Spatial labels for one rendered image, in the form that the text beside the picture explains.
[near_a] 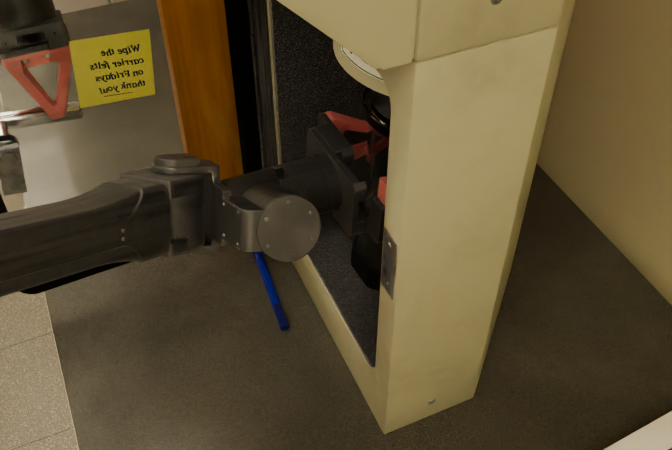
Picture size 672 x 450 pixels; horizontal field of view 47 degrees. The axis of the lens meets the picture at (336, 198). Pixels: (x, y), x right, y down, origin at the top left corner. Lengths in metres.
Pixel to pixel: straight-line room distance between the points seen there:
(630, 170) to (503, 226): 0.41
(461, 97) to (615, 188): 0.58
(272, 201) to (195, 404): 0.33
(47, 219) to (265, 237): 0.17
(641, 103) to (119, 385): 0.70
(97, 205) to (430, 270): 0.28
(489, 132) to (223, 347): 0.47
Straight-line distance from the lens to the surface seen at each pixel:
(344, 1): 0.46
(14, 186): 0.84
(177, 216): 0.68
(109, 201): 0.63
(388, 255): 0.65
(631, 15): 1.00
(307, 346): 0.92
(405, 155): 0.56
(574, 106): 1.12
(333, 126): 0.77
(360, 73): 0.65
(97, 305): 1.00
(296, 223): 0.64
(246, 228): 0.63
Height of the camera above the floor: 1.69
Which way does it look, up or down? 44 degrees down
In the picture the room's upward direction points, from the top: straight up
